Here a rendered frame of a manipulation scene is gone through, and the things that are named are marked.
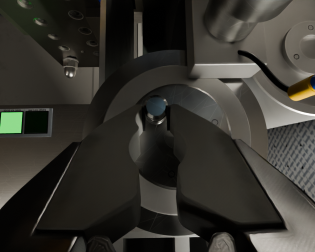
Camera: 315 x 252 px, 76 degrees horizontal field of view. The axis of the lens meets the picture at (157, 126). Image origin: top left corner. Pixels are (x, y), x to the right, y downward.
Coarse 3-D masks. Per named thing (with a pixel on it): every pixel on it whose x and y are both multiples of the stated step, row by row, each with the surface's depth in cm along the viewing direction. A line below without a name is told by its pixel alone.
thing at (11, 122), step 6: (6, 114) 49; (12, 114) 49; (18, 114) 49; (0, 120) 48; (6, 120) 48; (12, 120) 48; (18, 120) 48; (0, 126) 48; (6, 126) 48; (12, 126) 48; (18, 126) 48; (0, 132) 48; (6, 132) 48; (12, 132) 48; (18, 132) 48
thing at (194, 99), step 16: (144, 96) 14; (176, 96) 14; (192, 96) 14; (208, 96) 14; (208, 112) 14; (224, 112) 14; (160, 128) 14; (224, 128) 14; (144, 144) 14; (160, 144) 14; (144, 160) 14; (160, 160) 14; (176, 160) 14; (144, 176) 14; (160, 176) 14; (176, 176) 14
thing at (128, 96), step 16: (144, 80) 16; (160, 80) 16; (176, 80) 16; (192, 80) 16; (208, 80) 16; (128, 96) 16; (224, 96) 16; (112, 112) 16; (240, 112) 16; (240, 128) 16; (144, 192) 15; (160, 192) 15; (160, 208) 15; (176, 208) 15
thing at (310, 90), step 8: (248, 56) 13; (256, 56) 12; (264, 64) 12; (264, 72) 12; (272, 80) 12; (304, 80) 10; (312, 80) 9; (280, 88) 11; (288, 88) 11; (296, 88) 10; (304, 88) 10; (312, 88) 9; (296, 96) 10; (304, 96) 10
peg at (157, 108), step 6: (150, 96) 12; (156, 96) 11; (144, 102) 12; (150, 102) 11; (156, 102) 11; (162, 102) 11; (144, 108) 11; (150, 108) 11; (156, 108) 11; (162, 108) 11; (150, 114) 11; (156, 114) 11; (162, 114) 11; (150, 120) 13; (156, 120) 12; (162, 120) 13
